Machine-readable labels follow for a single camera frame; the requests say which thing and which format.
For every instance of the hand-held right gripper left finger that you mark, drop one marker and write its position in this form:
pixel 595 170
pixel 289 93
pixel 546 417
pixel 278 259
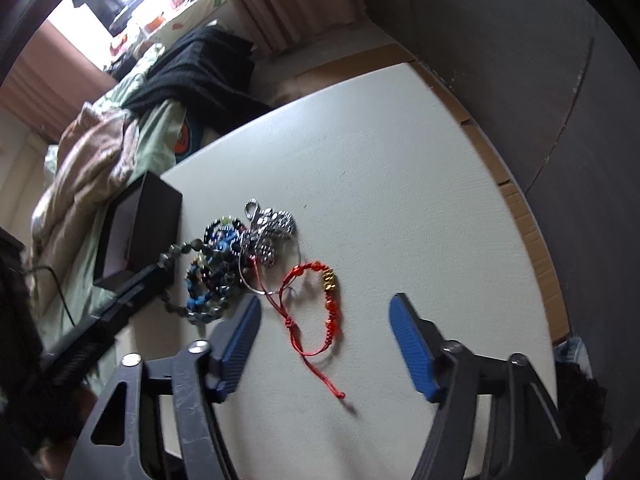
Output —
pixel 240 340

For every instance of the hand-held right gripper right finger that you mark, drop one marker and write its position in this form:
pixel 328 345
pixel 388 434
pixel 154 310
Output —
pixel 412 345

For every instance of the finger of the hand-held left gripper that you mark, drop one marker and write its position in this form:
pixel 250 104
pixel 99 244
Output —
pixel 120 310

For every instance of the thin silver bangle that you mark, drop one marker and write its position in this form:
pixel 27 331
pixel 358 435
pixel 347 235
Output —
pixel 260 291

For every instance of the black box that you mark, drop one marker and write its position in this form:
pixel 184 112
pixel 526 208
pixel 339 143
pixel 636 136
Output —
pixel 155 230

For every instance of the beige fleece blanket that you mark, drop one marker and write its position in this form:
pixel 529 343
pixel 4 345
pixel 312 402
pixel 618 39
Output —
pixel 85 175

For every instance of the cream bed headboard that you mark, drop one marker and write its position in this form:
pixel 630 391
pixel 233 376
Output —
pixel 20 160

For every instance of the cardboard floor sheets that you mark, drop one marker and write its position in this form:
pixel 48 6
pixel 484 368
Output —
pixel 530 230

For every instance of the green bedsheet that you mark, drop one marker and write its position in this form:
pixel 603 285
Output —
pixel 160 140

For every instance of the dark cloth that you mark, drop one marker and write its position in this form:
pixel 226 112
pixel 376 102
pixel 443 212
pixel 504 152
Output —
pixel 580 400

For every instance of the black knitted blanket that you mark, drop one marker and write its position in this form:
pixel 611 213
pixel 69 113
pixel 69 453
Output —
pixel 200 70

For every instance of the printed windowsill cloth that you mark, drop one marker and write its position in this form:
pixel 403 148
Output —
pixel 195 12

